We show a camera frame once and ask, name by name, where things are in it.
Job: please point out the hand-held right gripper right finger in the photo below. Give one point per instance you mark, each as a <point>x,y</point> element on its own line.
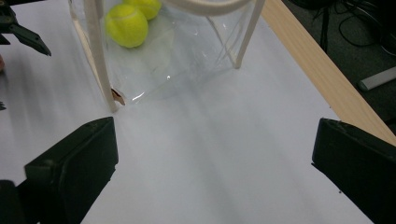
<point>358,168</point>

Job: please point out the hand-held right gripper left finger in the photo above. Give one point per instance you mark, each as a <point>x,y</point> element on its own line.
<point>71,171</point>

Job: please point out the yellow tennis ball black mark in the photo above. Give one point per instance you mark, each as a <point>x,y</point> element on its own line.
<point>126,25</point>

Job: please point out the plain yellow tennis ball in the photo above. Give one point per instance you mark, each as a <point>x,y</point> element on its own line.
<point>149,7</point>

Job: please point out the clear plastic bag beige trim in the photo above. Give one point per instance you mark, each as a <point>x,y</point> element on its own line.
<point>186,46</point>

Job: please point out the white metal desk leg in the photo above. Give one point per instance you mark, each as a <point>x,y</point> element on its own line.
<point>376,79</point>

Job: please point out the wooden table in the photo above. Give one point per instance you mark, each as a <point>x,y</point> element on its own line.
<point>311,62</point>

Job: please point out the white table sheet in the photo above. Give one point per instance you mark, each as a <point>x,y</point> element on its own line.
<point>202,140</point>

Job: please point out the black stand leg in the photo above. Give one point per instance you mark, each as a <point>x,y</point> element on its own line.
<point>324,31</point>

